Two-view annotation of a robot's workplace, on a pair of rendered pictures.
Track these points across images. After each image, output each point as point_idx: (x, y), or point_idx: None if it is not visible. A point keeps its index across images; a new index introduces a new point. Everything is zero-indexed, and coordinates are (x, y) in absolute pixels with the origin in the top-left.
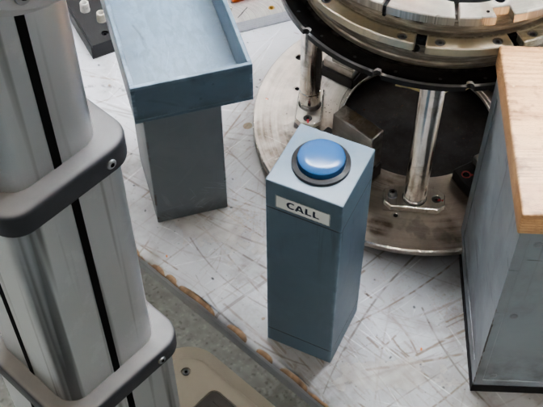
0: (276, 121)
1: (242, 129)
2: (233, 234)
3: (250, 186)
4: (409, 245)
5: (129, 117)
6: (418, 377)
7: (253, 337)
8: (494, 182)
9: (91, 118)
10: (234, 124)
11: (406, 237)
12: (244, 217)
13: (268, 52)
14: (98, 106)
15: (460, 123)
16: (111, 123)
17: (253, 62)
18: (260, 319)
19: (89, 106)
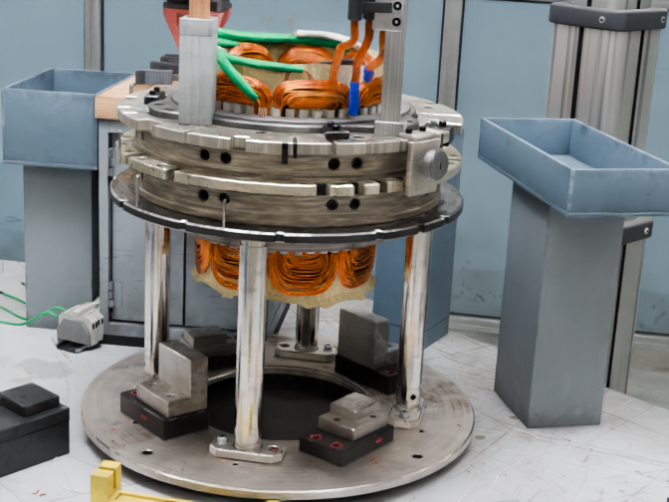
0: (446, 409)
1: (485, 434)
2: (485, 376)
3: (471, 398)
4: (319, 338)
5: (627, 454)
6: (327, 313)
7: (460, 335)
8: None
9: (570, 4)
10: (496, 438)
11: (320, 341)
12: (475, 383)
13: (458, 496)
14: (569, 6)
15: (222, 418)
16: (558, 3)
17: (479, 487)
18: (454, 340)
19: (574, 5)
